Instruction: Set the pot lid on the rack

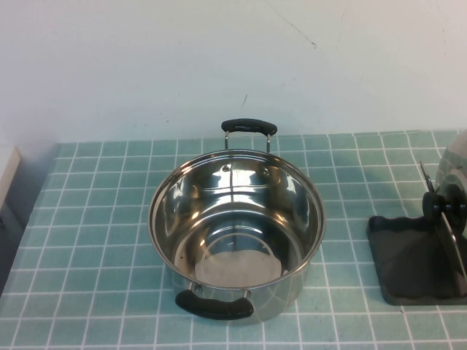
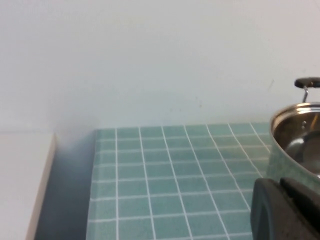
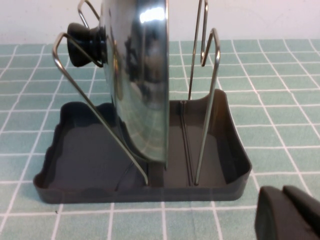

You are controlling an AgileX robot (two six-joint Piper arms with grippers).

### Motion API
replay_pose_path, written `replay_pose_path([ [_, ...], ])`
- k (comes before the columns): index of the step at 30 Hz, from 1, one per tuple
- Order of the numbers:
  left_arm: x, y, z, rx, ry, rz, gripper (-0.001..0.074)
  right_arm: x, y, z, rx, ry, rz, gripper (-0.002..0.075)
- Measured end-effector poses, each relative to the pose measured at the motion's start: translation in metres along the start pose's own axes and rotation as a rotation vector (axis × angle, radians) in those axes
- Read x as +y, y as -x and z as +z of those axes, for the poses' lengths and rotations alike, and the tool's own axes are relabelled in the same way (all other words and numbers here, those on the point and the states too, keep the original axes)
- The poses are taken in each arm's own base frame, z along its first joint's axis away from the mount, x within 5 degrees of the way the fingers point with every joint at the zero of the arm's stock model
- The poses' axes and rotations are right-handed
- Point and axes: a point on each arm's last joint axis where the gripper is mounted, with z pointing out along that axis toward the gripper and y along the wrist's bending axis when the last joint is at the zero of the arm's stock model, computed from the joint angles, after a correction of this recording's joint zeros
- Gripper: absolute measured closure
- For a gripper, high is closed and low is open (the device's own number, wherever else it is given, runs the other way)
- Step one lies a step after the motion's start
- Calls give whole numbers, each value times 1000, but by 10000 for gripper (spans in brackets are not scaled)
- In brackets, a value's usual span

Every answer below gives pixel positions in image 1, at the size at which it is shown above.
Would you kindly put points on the stainless steel pot lid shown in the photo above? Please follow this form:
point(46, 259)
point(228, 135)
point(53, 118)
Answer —
point(456, 182)

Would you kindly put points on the black lid rack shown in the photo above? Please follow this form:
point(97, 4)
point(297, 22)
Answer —
point(408, 262)

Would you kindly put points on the teal checkered tablecloth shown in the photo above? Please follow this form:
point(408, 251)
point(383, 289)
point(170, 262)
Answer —
point(91, 255)

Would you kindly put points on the beige box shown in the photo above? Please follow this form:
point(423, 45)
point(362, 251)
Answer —
point(9, 171)

